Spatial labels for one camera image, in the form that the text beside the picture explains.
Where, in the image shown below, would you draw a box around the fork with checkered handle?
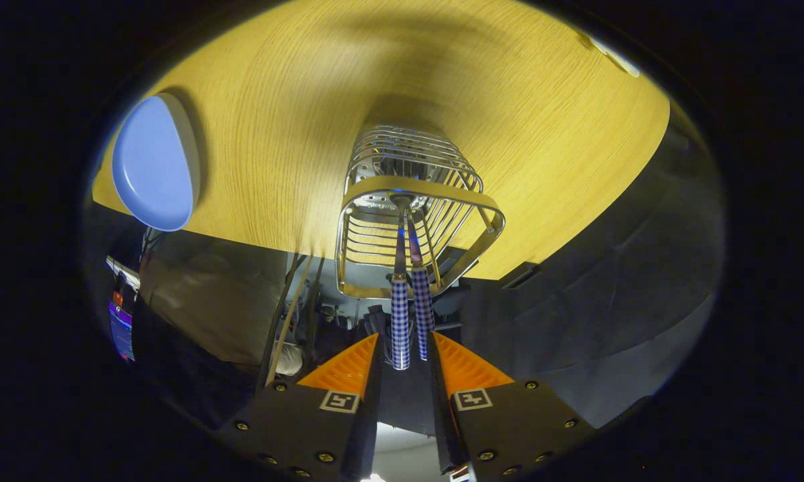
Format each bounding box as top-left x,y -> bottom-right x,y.
391,213 -> 411,370

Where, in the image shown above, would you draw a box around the white divided snack tray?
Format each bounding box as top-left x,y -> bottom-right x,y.
589,37 -> 641,78

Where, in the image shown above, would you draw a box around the person's khaki trousers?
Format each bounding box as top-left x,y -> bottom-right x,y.
141,231 -> 289,366

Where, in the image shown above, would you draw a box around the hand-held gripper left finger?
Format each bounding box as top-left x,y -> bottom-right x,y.
218,333 -> 384,482

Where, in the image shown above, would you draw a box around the metal wire basket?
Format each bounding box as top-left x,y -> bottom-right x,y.
335,124 -> 507,300

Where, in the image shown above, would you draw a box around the white flat device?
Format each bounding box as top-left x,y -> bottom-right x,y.
106,256 -> 141,290

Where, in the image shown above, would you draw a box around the spoon with checkered handle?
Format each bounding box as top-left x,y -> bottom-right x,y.
407,213 -> 436,362

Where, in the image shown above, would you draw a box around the black table bracket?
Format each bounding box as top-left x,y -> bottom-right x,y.
502,262 -> 540,290

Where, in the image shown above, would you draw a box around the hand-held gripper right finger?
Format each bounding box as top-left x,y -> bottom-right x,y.
427,331 -> 596,482

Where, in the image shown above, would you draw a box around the blue round plate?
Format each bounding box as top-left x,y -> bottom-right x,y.
111,92 -> 202,232

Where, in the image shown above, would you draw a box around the smartphone with lit screen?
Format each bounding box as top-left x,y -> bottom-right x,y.
108,291 -> 136,362

